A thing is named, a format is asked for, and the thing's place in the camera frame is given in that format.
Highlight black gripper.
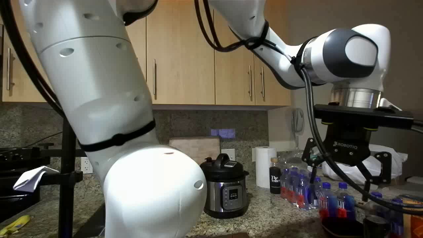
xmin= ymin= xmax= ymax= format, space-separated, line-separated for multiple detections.
xmin=301 ymin=105 xmax=422 ymax=185

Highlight black cooker lid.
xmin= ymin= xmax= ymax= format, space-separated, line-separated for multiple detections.
xmin=201 ymin=154 xmax=247 ymax=181

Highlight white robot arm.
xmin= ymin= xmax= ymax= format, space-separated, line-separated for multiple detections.
xmin=18 ymin=0 xmax=420 ymax=238

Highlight silver black pressure cooker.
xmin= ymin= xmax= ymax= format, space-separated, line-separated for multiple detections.
xmin=203 ymin=172 xmax=248 ymax=220

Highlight white plastic bag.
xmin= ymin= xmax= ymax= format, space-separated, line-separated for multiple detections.
xmin=321 ymin=144 xmax=408 ymax=185

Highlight Fiji water bottle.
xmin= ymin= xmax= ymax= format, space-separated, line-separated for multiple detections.
xmin=318 ymin=183 xmax=332 ymax=219
xmin=296 ymin=174 xmax=309 ymax=209
xmin=280 ymin=168 xmax=292 ymax=203
xmin=389 ymin=211 xmax=403 ymax=238
xmin=336 ymin=181 xmax=355 ymax=220

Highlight black glasses case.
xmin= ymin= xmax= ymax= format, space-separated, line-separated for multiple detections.
xmin=321 ymin=219 xmax=363 ymax=238

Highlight black soda can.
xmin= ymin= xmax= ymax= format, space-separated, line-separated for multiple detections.
xmin=363 ymin=216 xmax=390 ymax=238

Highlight dark glass jar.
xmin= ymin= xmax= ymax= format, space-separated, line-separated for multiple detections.
xmin=270 ymin=158 xmax=281 ymax=195

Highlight orange paper snack bag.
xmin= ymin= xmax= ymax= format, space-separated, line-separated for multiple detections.
xmin=402 ymin=197 xmax=423 ymax=238

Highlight white paper towel roll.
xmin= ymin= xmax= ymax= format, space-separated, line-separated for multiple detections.
xmin=254 ymin=147 xmax=276 ymax=189

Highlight wooden upper cabinets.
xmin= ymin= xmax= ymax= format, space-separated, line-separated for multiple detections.
xmin=1 ymin=0 xmax=291 ymax=107

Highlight white folded paper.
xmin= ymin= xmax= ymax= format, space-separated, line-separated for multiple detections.
xmin=13 ymin=166 xmax=57 ymax=193

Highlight yellow banana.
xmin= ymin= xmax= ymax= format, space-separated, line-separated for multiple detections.
xmin=0 ymin=216 xmax=32 ymax=238

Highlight black stove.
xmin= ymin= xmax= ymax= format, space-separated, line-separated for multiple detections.
xmin=0 ymin=144 xmax=62 ymax=222

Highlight wall telephone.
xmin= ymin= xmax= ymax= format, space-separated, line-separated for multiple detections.
xmin=292 ymin=109 xmax=304 ymax=134

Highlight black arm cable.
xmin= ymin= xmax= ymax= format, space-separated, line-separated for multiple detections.
xmin=193 ymin=0 xmax=423 ymax=217

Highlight black camera stand pole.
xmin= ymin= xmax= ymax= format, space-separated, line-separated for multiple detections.
xmin=58 ymin=121 xmax=79 ymax=238

